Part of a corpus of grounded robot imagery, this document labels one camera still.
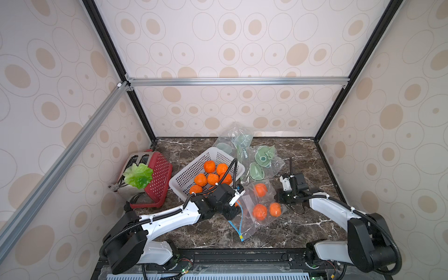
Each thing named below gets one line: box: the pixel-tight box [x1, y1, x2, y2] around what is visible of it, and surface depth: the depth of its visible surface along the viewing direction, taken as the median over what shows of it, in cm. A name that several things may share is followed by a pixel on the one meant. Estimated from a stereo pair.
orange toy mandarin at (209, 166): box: [203, 160, 216, 174], surface depth 100 cm
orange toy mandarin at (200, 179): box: [194, 173, 208, 187], surface depth 94 cm
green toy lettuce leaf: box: [123, 163, 154, 190], surface depth 80 cm
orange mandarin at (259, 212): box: [252, 203, 268, 222], surface depth 83 cm
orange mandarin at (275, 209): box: [269, 201, 282, 217], surface depth 85 cm
